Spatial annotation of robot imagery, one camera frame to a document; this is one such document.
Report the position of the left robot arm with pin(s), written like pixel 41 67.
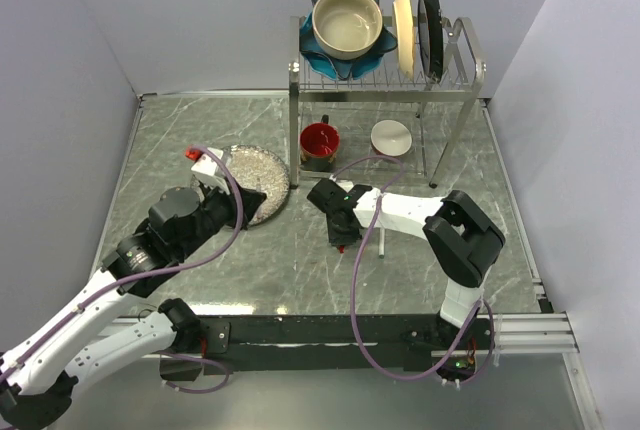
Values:
pixel 41 377

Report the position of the speckled ceramic plate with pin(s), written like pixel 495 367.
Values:
pixel 253 167

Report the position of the steel dish rack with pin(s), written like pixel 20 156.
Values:
pixel 462 46

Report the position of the small white bowl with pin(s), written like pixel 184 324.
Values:
pixel 391 138

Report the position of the beige ceramic bowl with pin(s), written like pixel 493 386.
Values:
pixel 346 29

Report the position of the black plate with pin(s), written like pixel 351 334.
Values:
pixel 431 39

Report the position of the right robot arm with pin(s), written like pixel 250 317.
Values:
pixel 464 240

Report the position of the blue flower-shaped bowl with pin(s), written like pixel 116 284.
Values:
pixel 336 69

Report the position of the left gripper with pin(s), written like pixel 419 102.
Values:
pixel 252 199

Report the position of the cream plate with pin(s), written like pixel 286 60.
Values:
pixel 403 26

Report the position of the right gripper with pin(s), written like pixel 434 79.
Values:
pixel 338 239

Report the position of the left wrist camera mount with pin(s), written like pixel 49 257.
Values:
pixel 207 171

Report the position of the black base bar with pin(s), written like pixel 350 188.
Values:
pixel 409 342

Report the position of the white pen green tip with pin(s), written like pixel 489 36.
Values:
pixel 381 243

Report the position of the red and black mug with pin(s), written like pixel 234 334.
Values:
pixel 319 145

